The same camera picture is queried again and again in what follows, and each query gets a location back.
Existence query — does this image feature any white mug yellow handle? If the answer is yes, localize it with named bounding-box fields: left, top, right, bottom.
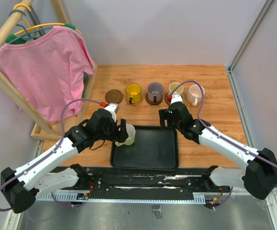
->
left=115, top=124, right=136, bottom=147

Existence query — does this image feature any brown coaster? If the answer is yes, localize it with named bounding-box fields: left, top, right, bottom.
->
left=165, top=93, right=172, bottom=105
left=145, top=93, right=164, bottom=105
left=105, top=89, right=123, bottom=104

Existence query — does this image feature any purple mug black handle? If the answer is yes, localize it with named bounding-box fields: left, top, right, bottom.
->
left=147, top=82, right=164, bottom=103

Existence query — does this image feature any cream mug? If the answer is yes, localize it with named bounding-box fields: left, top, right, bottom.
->
left=168, top=82, right=184, bottom=95

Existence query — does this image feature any pink mug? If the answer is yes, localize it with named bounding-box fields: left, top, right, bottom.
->
left=187, top=84, right=205, bottom=105

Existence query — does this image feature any woven rattan coaster back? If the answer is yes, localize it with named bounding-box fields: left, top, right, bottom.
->
left=125, top=95, right=143, bottom=106

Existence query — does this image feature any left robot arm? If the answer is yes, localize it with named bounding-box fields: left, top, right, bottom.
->
left=0, top=103, right=128, bottom=214

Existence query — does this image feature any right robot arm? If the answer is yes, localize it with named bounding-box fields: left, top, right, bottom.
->
left=159, top=102, right=277, bottom=200

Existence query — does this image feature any black serving tray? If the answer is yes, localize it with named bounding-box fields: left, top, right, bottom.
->
left=111, top=126, right=179, bottom=171

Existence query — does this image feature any wooden clothes rack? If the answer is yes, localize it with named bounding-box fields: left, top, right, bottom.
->
left=0, top=0, right=98, bottom=140

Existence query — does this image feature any pink t-shirt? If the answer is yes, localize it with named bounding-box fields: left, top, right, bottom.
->
left=0, top=26, right=95, bottom=124

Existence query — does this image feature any grey hanger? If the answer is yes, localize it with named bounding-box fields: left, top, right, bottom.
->
left=5, top=3, right=53, bottom=45

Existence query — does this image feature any yellow green hanger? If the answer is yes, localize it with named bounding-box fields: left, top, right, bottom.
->
left=5, top=0, right=82, bottom=44

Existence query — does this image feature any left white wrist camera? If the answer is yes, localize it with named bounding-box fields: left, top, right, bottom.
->
left=104, top=103, right=120, bottom=123

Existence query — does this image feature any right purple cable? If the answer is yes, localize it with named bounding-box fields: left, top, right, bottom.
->
left=170, top=80, right=277, bottom=211

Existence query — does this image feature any purple cable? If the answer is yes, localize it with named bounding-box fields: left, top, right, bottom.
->
left=170, top=80, right=277, bottom=211
left=0, top=98, right=103, bottom=212

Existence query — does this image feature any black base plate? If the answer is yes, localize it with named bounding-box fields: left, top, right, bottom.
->
left=59, top=166, right=232, bottom=202

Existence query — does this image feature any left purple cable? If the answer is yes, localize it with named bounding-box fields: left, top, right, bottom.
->
left=0, top=98, right=103, bottom=212

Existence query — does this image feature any aluminium corner post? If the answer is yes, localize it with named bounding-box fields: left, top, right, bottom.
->
left=230, top=0, right=277, bottom=70

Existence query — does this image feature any aluminium rail frame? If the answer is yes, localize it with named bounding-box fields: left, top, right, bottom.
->
left=1, top=171, right=277, bottom=230

